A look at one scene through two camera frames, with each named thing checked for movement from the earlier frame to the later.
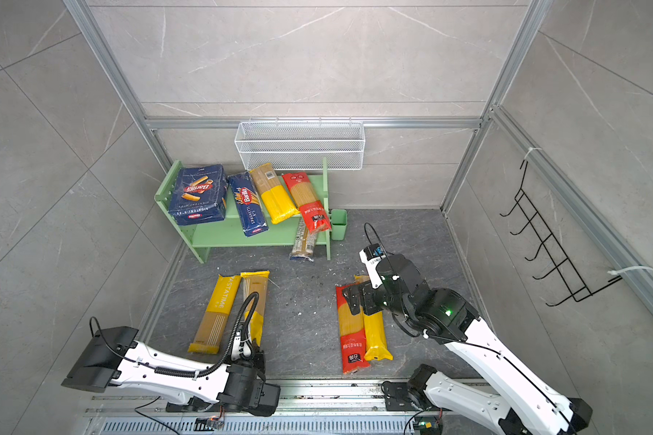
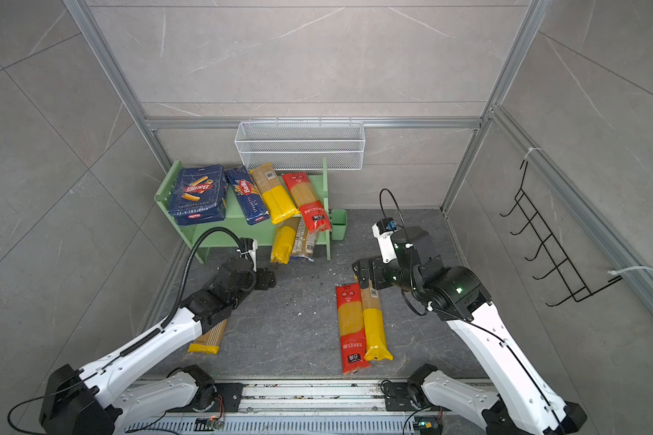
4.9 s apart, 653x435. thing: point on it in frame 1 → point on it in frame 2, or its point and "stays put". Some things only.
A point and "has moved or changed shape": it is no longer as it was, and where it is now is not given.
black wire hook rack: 537,225 stays put
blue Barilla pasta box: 199,195 stays put
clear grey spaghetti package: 305,243 stays put
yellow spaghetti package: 255,282 → 284,240
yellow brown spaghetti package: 276,200 stays put
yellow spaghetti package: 376,348 stays put
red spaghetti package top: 310,207 stays put
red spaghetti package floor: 352,334 stays put
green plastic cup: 338,224 stays put
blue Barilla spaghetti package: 252,210 has moved or changed shape
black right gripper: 366,290 → 377,265
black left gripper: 261,362 → 265,283
